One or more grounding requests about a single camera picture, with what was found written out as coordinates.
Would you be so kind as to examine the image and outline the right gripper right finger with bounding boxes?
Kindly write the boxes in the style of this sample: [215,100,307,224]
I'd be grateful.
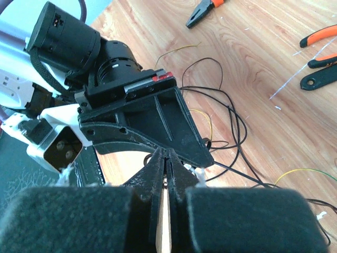
[166,150,329,252]

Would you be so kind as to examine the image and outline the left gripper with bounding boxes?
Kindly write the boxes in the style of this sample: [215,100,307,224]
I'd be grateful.
[75,69,214,168]

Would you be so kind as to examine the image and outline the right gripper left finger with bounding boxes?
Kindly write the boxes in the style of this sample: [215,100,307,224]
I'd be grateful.
[1,149,165,252]

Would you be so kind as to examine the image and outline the black wire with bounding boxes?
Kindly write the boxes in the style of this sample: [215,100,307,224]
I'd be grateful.
[180,57,337,246]

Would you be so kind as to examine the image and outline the thin brown yellow wire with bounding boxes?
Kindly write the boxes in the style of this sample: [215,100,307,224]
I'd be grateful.
[155,43,337,185]

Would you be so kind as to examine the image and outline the black zip tie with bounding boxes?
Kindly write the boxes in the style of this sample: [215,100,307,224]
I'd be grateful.
[204,138,212,150]

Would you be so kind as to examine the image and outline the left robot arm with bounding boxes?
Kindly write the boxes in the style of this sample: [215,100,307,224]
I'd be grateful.
[1,2,214,173]

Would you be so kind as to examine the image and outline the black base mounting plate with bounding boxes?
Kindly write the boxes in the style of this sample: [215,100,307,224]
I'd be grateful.
[71,147,105,187]

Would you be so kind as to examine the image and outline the orange black combination pliers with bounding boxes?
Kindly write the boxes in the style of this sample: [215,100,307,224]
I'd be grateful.
[185,0,225,29]

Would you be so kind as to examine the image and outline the black adjustable wrench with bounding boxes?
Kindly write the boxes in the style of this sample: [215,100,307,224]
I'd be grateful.
[300,64,337,91]

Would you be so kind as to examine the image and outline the orange needle nose pliers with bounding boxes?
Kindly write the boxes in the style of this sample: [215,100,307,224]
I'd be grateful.
[299,24,337,69]

